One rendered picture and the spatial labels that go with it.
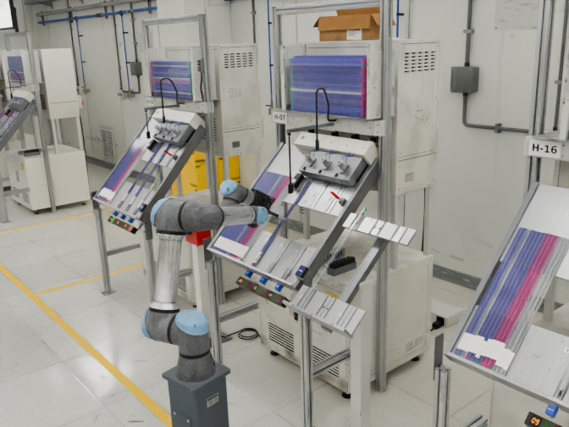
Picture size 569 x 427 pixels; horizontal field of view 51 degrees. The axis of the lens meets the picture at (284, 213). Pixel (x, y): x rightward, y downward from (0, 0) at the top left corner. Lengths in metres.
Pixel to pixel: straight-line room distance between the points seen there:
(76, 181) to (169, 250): 4.85
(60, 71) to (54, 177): 1.13
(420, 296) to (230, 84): 1.80
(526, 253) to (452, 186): 2.22
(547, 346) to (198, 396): 1.19
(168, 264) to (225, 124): 1.85
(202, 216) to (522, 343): 1.16
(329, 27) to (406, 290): 1.44
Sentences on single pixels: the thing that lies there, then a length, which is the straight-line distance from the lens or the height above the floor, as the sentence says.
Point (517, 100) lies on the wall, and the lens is 4.01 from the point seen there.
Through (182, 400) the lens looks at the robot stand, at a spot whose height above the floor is 0.47.
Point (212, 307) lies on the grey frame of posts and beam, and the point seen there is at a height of 0.39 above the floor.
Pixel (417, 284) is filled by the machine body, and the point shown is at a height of 0.49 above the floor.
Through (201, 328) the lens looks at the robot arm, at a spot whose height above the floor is 0.75.
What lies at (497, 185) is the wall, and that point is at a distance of 4.15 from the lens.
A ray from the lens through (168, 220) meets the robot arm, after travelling 2.23.
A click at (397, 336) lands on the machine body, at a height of 0.24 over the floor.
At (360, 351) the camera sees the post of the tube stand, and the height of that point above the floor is 0.52.
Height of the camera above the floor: 1.74
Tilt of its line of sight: 16 degrees down
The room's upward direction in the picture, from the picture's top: 2 degrees counter-clockwise
